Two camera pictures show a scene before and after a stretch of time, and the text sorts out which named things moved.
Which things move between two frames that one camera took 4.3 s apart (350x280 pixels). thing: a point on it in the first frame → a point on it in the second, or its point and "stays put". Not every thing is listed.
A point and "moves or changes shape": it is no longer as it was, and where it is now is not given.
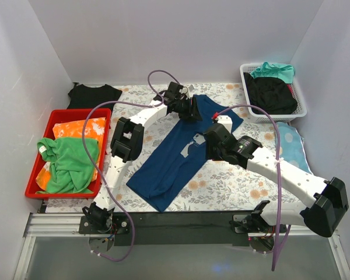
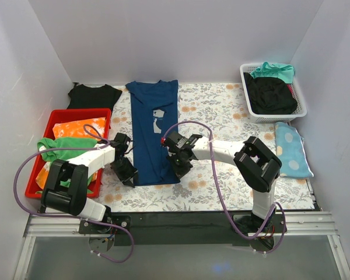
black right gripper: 211,140 → 180,165
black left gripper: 194,109 → 126,171
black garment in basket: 269,95 stays put
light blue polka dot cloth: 292,149 stays put
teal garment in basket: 284,72 stays put
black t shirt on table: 82,97 stays put
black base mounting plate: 178,230 stays put
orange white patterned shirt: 88,129 stays put
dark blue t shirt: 177,154 moves or changes shape
